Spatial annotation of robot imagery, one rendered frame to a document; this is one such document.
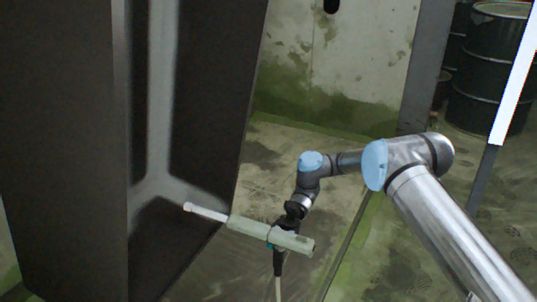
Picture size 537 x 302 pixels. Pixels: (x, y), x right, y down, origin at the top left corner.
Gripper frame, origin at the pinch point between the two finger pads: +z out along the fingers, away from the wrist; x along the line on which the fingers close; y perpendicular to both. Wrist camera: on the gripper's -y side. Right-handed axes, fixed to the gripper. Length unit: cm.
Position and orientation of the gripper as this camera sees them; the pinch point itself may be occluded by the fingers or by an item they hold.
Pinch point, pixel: (276, 244)
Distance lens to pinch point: 137.3
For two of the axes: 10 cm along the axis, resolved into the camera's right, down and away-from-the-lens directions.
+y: -0.1, 8.1, 5.8
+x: -9.2, -2.3, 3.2
